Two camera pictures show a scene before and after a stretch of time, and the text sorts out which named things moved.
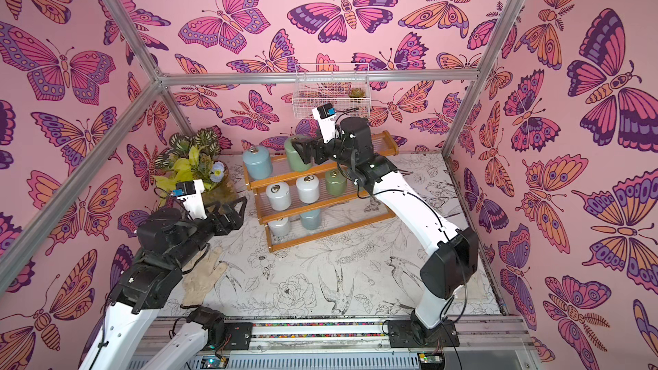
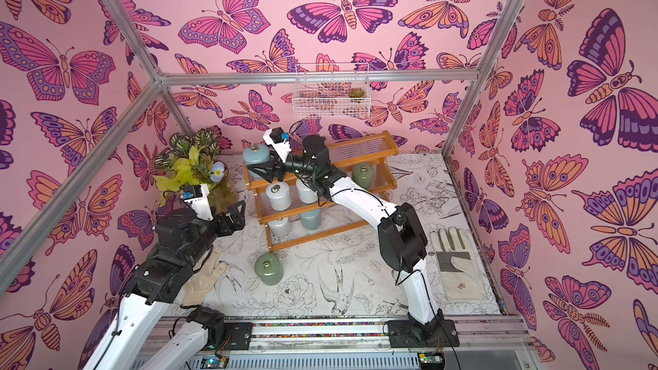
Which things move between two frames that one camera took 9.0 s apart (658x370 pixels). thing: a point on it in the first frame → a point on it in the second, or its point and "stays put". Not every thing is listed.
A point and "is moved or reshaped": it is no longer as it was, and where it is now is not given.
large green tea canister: [296, 163] is moved or reshaped
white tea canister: [308, 188] stays put
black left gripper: [234, 222] stays put
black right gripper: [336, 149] → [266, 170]
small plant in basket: [356, 92] stays put
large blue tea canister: [259, 163] stays put
